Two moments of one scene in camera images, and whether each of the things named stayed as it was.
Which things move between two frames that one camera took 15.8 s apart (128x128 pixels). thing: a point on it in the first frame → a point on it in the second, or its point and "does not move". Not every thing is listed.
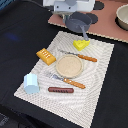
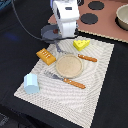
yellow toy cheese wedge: (81, 44) does not move
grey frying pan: (78, 22) → (47, 34)
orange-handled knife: (71, 82) does not move
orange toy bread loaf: (47, 57) does not move
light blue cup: (31, 85) does not move
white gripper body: (66, 7) → (67, 14)
